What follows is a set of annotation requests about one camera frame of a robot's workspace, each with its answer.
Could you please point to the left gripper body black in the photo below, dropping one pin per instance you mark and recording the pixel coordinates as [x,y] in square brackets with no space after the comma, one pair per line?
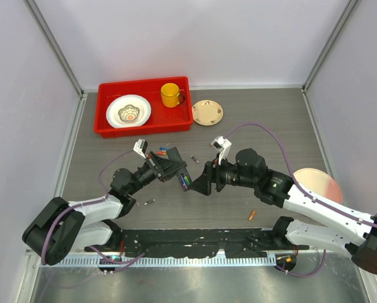
[153,163]

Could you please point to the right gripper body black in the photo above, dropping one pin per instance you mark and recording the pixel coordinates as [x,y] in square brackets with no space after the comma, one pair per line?
[222,173]

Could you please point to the black remote control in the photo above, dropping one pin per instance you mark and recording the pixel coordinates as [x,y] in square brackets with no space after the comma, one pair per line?
[174,155]

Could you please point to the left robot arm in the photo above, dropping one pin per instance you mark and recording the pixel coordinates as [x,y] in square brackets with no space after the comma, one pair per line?
[63,226]

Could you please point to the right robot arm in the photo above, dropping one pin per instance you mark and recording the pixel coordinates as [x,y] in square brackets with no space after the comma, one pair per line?
[340,229]

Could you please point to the black battery centre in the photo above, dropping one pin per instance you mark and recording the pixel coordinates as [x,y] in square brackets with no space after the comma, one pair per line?
[194,159]

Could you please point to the red plastic tray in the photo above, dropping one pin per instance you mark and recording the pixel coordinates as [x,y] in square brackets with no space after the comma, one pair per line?
[161,120]

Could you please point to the white paper plate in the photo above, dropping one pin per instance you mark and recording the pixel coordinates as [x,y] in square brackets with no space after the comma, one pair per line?
[128,111]

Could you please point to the beige floral saucer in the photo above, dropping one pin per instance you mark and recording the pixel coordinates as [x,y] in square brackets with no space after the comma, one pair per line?
[207,112]

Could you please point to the yellow mug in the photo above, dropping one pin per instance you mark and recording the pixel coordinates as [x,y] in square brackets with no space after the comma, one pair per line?
[171,95]

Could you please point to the pink rimmed plate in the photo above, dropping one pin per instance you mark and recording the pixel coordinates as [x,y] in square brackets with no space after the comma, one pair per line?
[320,183]

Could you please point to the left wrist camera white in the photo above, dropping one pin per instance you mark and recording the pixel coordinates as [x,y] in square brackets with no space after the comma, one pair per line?
[140,147]

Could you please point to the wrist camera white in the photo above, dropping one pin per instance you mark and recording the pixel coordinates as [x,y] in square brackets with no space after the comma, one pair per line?
[140,147]
[222,145]

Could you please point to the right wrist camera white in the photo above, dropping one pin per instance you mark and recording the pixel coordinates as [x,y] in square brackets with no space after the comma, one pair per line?
[222,145]

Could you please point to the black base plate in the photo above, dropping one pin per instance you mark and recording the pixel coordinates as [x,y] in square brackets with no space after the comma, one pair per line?
[198,243]

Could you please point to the white slotted cable duct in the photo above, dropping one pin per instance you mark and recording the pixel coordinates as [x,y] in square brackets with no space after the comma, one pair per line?
[90,260]

